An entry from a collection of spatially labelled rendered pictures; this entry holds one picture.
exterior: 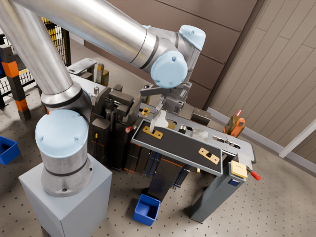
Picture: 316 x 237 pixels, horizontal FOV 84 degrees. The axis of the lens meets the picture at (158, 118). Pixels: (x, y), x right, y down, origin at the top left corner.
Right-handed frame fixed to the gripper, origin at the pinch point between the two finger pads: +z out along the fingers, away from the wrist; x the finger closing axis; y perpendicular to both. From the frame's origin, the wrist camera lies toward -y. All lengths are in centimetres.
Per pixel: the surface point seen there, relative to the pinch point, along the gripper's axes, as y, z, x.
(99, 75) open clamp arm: -57, 18, 41
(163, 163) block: 9.5, 17.0, -3.9
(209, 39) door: -7, 10, 231
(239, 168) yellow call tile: 37.5, 6.5, 2.8
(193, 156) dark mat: 18.9, 6.6, -2.6
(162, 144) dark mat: 5.9, 6.6, -3.9
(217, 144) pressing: 33, 22, 31
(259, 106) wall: 101, 69, 216
